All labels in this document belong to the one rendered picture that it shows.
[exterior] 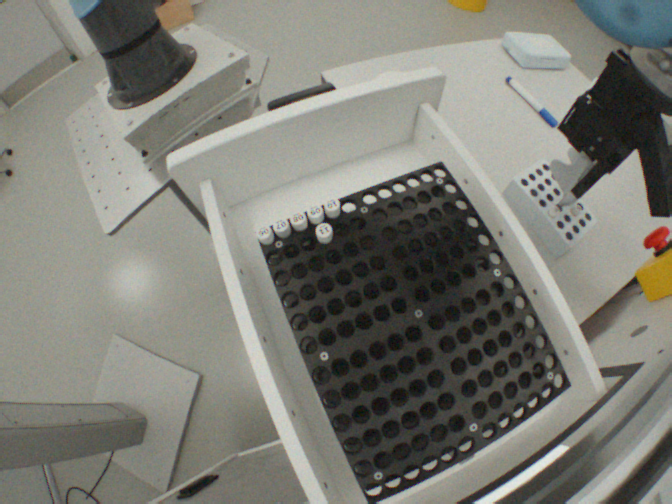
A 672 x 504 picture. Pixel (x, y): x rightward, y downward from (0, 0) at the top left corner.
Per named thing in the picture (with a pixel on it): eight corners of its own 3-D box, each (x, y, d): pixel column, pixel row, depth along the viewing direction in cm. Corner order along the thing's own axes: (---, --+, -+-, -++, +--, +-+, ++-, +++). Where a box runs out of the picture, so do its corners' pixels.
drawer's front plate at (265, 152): (207, 213, 35) (163, 155, 25) (421, 133, 39) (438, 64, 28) (210, 224, 35) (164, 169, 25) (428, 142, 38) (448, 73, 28)
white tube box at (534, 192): (501, 192, 41) (512, 178, 38) (533, 171, 43) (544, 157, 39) (555, 259, 37) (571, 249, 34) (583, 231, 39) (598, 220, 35)
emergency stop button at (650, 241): (635, 243, 28) (657, 229, 24) (648, 232, 28) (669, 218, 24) (647, 264, 26) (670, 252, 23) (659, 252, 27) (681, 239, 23)
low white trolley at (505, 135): (336, 238, 123) (320, 71, 53) (464, 187, 130) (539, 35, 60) (402, 378, 102) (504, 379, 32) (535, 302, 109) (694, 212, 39)
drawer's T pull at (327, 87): (267, 111, 30) (264, 101, 29) (333, 89, 31) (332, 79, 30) (277, 132, 29) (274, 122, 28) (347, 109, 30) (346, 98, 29)
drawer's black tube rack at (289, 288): (272, 260, 31) (255, 231, 25) (427, 197, 33) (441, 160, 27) (364, 478, 23) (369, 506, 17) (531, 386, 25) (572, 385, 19)
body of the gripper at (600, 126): (579, 116, 31) (628, 43, 20) (625, 164, 28) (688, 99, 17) (552, 132, 29) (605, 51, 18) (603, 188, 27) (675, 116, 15)
